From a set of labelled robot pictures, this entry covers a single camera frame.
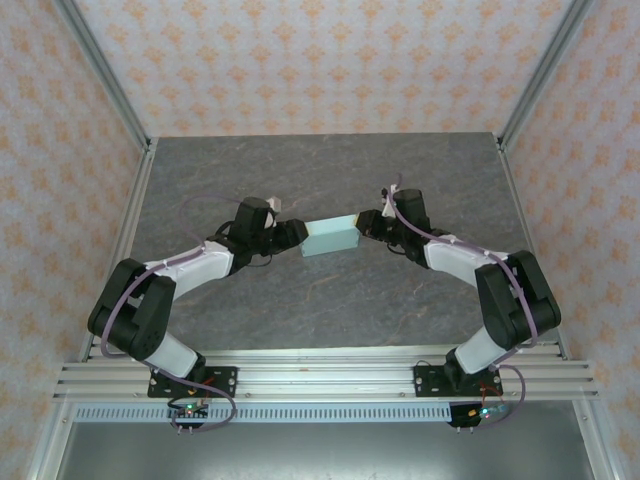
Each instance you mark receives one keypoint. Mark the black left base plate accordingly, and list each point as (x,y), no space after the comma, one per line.
(225,382)

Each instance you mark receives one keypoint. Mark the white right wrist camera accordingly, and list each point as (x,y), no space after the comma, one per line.
(389,202)

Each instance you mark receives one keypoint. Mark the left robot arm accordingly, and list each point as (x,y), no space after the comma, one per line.
(170,357)

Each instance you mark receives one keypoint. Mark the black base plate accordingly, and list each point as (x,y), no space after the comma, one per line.
(425,382)
(225,382)

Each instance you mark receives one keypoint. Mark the left controller board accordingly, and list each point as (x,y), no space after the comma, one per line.
(189,412)

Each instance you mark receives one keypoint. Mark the controller board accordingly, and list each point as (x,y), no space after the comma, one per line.
(189,412)
(480,414)

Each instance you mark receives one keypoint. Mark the wide aluminium mounting beam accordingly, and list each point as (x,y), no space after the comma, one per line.
(325,380)

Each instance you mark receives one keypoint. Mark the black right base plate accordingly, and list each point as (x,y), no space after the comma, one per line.
(425,382)

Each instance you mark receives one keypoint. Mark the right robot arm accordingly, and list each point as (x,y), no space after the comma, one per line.
(470,357)

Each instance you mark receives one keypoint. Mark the aluminium side rail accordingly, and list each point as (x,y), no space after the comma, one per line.
(136,200)
(517,200)

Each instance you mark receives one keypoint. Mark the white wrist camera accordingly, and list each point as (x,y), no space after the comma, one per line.
(389,202)
(274,204)

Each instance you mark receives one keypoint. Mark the aluminium table edge rail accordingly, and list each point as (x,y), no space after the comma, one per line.
(325,352)

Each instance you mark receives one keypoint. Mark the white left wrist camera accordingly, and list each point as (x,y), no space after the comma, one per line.
(274,204)

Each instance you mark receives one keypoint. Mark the light teal cloth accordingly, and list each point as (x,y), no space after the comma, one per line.
(330,237)

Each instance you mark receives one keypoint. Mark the right controller board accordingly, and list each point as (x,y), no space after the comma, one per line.
(480,414)

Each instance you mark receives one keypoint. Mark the aluminium frame post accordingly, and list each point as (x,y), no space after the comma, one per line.
(542,75)
(109,75)

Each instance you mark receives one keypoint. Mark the grey metal panel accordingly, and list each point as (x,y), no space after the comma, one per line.
(325,455)

